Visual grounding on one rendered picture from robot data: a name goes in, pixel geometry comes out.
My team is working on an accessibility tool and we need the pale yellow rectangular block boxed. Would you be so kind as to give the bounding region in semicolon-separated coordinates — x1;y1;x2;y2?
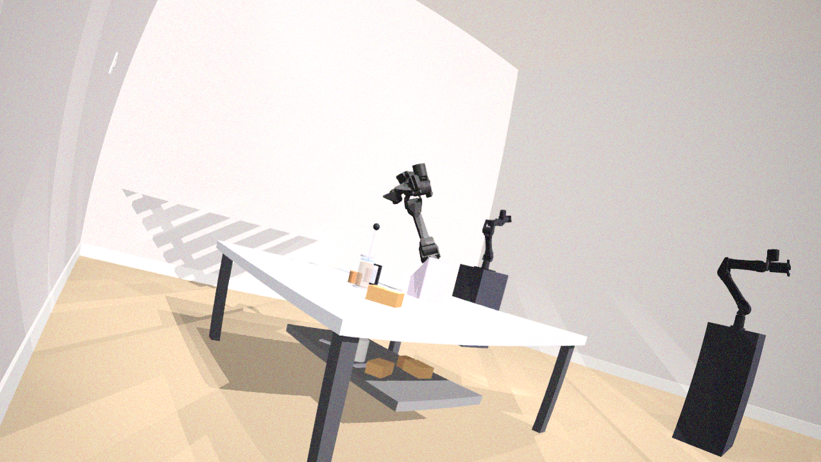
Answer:
366;285;405;308
365;358;395;379
402;359;434;379

